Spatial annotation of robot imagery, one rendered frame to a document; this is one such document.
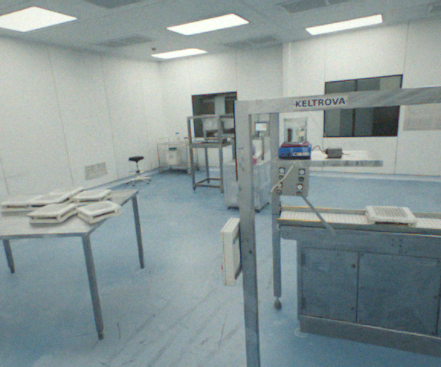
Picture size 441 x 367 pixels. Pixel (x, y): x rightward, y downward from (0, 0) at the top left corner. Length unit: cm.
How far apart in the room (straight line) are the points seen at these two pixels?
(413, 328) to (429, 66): 535
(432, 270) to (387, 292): 29
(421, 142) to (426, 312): 500
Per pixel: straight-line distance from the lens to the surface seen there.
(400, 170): 723
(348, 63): 715
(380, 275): 233
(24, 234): 254
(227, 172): 489
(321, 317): 251
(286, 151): 201
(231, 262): 139
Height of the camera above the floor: 164
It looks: 13 degrees down
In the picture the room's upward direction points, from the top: 3 degrees counter-clockwise
